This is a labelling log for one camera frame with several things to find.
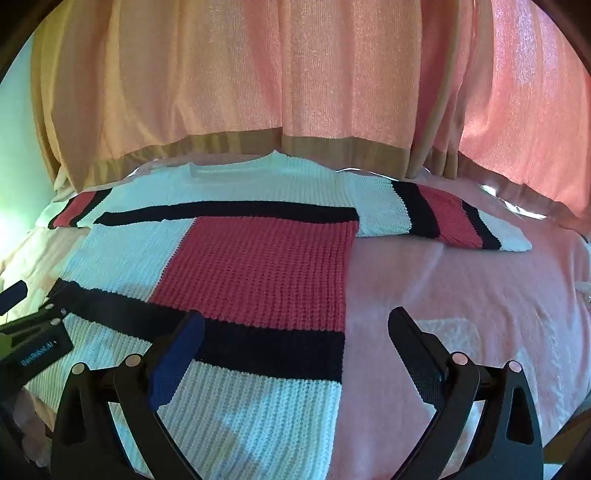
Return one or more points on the pink patterned blanket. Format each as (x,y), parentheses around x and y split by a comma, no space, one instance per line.
(461,295)

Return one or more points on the white red black knit sweater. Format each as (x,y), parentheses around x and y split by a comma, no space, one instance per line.
(258,272)

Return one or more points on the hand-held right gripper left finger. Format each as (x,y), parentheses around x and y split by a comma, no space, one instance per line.
(176,353)

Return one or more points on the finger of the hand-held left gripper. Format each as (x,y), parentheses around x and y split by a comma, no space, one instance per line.
(11,297)
(55,311)

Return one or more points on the pink curtain with tan hem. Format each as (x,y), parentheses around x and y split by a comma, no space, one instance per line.
(231,74)

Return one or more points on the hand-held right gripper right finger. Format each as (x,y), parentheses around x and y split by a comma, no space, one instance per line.
(415,353)

